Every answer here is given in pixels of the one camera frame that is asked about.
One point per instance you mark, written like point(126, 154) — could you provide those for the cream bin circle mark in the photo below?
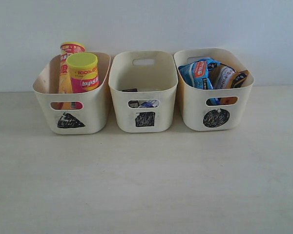
point(192, 102)

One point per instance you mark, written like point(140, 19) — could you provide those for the blue instant noodle packet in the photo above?
point(196, 74)

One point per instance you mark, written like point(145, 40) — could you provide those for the purple juice carton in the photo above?
point(132, 103)

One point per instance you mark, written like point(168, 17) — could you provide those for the long yellow chips can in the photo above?
point(67, 49)

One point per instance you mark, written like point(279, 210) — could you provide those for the cream bin square mark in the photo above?
point(154, 74)

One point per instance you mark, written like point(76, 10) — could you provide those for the cream bin triangle mark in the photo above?
point(92, 117)

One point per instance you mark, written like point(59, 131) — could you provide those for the orange instant noodle packet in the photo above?
point(225, 77)

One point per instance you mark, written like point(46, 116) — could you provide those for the blue white milk carton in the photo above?
point(149, 104)

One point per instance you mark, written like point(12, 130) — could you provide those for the pink yellow Lays can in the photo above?
point(83, 72)

